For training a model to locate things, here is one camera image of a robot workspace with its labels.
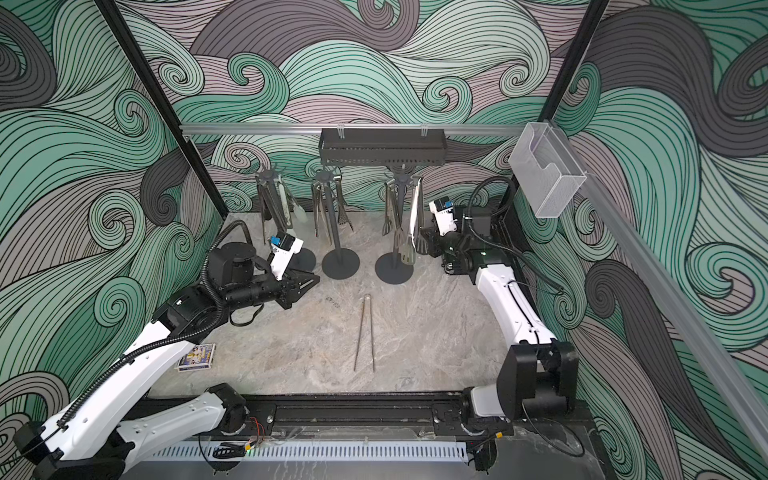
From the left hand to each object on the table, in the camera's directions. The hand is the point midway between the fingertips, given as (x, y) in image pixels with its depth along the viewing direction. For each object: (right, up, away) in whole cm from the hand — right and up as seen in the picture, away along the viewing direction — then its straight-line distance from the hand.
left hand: (315, 274), depth 65 cm
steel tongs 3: (+11, -12, +30) cm, 34 cm away
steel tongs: (+18, +16, +13) cm, 27 cm away
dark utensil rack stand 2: (+20, -3, +38) cm, 43 cm away
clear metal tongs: (+4, +16, +18) cm, 24 cm away
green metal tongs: (-11, +19, +13) cm, 25 cm away
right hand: (+26, +10, +17) cm, 33 cm away
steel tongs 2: (+25, +8, +15) cm, 30 cm away
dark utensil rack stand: (+1, -1, +39) cm, 39 cm away
